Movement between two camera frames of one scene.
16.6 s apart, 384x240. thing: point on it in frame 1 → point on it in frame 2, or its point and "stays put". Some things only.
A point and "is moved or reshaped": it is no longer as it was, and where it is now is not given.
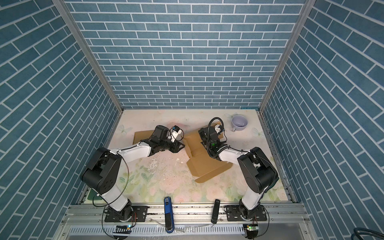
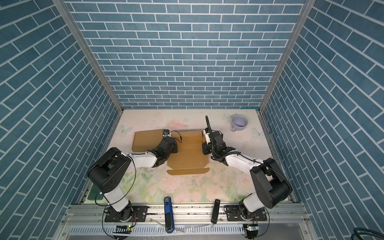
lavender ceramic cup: x=238 y=122 stays put
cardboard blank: x=201 y=164 is moved or reshaped
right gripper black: x=202 y=132 stays put
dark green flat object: x=91 y=195 stays put
